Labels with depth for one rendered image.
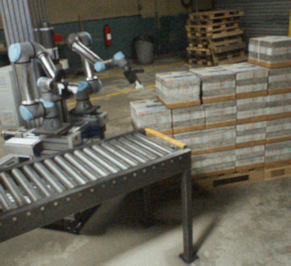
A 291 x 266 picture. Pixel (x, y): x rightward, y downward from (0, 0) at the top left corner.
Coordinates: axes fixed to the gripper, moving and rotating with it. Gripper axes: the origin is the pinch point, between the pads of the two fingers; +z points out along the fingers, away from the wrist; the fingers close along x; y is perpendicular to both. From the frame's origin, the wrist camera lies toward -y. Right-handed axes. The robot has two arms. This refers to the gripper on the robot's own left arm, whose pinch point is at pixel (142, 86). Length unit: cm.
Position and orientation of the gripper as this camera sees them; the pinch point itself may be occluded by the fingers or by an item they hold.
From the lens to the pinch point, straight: 296.1
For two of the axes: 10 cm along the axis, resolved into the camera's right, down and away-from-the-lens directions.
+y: -8.1, 5.9, 0.0
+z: 5.4, 7.5, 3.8
